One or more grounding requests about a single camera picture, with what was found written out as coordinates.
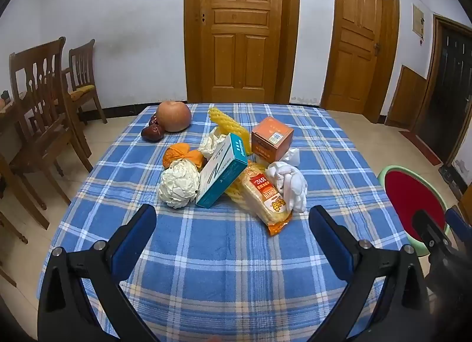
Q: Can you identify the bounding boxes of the dark shoes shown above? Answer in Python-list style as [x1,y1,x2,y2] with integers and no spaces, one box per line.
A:
[439,164,461,193]

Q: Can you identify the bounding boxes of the orange cardboard box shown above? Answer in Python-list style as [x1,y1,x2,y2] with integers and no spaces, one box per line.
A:
[251,117,294,162]

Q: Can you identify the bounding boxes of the orange peel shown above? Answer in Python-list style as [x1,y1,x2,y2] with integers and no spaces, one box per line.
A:
[182,150,205,170]
[163,143,190,166]

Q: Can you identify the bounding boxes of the wooden chair with yellow cushion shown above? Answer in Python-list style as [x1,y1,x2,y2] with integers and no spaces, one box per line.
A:
[61,39,108,125]

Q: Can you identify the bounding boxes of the teal and white box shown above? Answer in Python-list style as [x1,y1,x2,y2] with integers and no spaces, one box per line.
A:
[195,133,248,209]

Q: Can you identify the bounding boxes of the beige wall panel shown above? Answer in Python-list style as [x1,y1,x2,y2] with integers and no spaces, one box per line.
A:
[412,4,425,38]

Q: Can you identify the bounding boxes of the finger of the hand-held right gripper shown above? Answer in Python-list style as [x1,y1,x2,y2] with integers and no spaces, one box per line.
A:
[445,207,472,239]
[412,210,454,258]

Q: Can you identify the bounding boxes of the red doormat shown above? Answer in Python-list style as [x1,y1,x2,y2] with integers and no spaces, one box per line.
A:
[398,130,442,166]

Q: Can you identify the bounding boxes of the blue plaid tablecloth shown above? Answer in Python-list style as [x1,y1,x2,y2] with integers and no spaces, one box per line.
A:
[37,103,430,342]

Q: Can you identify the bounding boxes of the low wooden cabinet door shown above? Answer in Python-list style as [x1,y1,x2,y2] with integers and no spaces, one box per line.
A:
[385,65,428,129]

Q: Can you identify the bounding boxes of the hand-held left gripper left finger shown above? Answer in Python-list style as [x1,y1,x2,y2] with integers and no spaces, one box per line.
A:
[37,204,159,342]

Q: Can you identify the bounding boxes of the small white paper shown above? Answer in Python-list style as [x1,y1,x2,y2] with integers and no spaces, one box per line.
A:
[198,132,229,160]

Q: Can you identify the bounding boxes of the arched panel wooden door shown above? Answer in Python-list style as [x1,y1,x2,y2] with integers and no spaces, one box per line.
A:
[184,0,300,104]

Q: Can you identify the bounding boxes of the wooden door with metal handle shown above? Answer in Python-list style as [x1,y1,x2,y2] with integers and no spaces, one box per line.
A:
[321,0,401,123]

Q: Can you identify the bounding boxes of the large pale red apple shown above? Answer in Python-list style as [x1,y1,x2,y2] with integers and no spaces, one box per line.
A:
[157,101,192,132]

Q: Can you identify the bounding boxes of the red basin with green rim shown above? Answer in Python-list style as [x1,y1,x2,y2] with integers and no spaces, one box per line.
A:
[378,165,452,256]

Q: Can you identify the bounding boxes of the orange snack packet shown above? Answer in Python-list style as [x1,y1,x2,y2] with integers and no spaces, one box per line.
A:
[240,163,294,237]

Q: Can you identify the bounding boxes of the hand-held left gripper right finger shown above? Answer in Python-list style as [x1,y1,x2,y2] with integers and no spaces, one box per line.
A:
[308,205,430,342]

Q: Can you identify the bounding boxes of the large white paper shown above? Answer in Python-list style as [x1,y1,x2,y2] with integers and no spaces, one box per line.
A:
[158,160,201,210]

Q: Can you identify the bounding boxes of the black door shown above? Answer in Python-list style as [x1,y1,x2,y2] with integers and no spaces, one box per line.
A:
[411,14,472,166]

